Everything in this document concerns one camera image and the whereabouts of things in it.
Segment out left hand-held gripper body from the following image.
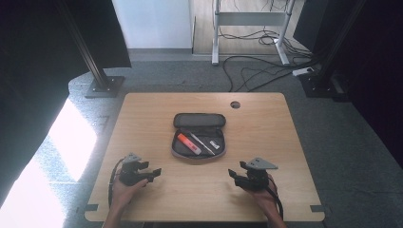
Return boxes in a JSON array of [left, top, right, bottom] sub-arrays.
[[118, 152, 154, 187]]

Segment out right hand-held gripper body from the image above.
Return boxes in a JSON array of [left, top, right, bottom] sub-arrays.
[[233, 157, 279, 192]]

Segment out white pen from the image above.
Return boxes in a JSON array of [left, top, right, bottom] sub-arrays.
[[188, 131, 217, 157]]

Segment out orange highlighter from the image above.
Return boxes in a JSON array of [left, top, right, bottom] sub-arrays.
[[177, 133, 202, 156]]

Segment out grey pencil case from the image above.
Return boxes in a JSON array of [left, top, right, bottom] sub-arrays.
[[170, 112, 227, 160]]

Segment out person's right hand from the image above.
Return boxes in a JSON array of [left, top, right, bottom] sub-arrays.
[[243, 174, 279, 212]]

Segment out person's left hand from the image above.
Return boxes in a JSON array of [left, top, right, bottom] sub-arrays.
[[111, 172, 149, 208]]

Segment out black metal stand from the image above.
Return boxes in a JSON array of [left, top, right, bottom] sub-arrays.
[[55, 0, 126, 100], [298, 0, 370, 99]]

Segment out white power strip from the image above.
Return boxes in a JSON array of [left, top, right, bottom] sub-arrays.
[[291, 66, 316, 77]]

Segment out dark curtain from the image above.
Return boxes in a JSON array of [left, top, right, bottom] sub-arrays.
[[0, 0, 132, 208], [293, 0, 403, 169]]

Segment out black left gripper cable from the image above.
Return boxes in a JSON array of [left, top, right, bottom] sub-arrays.
[[107, 157, 125, 208]]

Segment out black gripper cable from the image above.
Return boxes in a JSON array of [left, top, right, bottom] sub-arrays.
[[266, 176, 285, 220], [107, 157, 125, 208]]

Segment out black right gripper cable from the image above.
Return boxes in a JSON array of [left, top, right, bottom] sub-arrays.
[[266, 176, 285, 220]]

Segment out black floor cables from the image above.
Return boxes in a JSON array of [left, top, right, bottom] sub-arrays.
[[218, 0, 321, 93]]

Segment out white desk frame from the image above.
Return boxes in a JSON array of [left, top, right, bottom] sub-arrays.
[[211, 0, 297, 67]]

